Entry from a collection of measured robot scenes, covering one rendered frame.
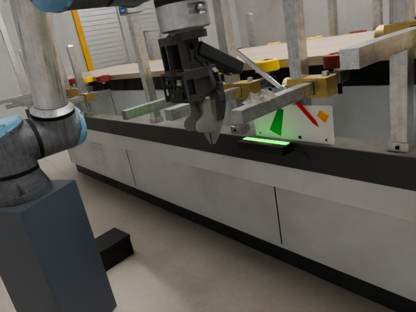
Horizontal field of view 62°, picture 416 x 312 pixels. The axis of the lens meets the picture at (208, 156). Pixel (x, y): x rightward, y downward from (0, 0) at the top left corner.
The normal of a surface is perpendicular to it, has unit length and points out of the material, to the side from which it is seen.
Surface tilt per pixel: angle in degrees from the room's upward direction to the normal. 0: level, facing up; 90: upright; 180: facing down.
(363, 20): 90
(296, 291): 0
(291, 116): 90
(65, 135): 109
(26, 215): 90
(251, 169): 90
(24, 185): 70
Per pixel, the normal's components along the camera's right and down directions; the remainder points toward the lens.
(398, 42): 0.65, 0.13
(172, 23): -0.40, 0.36
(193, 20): 0.39, 0.25
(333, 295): -0.18, -0.93
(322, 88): -0.73, 0.34
